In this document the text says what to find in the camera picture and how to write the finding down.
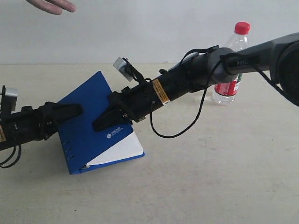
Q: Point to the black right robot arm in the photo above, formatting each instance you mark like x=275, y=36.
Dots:
x=198, y=70

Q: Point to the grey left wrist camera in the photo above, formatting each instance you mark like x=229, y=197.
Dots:
x=8, y=100

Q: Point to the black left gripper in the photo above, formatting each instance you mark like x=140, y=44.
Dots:
x=41, y=123

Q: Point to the blue ring binder notebook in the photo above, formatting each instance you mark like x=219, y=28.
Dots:
x=86, y=149

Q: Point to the person's bare hand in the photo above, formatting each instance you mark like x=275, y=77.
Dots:
x=54, y=7

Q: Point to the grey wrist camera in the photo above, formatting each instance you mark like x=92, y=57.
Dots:
x=128, y=70
x=8, y=100

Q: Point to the clear bottle red label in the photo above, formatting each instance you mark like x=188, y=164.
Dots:
x=224, y=94

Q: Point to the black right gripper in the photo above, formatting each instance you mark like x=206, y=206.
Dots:
x=131, y=104

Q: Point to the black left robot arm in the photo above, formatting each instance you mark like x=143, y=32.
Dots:
x=7, y=137

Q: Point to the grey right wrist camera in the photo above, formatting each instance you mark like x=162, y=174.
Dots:
x=128, y=70

